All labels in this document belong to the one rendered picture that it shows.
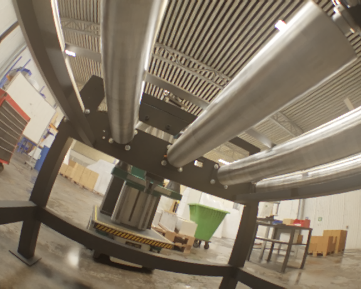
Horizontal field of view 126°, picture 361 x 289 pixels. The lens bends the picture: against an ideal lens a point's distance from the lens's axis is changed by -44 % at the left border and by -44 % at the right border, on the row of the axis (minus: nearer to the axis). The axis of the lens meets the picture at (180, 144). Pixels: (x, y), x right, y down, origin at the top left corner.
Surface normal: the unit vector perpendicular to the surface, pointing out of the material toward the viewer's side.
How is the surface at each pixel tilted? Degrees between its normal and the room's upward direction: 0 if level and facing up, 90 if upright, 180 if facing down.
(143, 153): 90
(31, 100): 90
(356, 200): 90
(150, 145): 90
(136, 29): 143
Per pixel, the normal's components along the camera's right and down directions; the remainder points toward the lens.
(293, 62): -0.72, 0.54
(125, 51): 0.12, 0.95
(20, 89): 0.95, 0.23
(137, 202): 0.48, -0.22
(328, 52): -0.51, 0.75
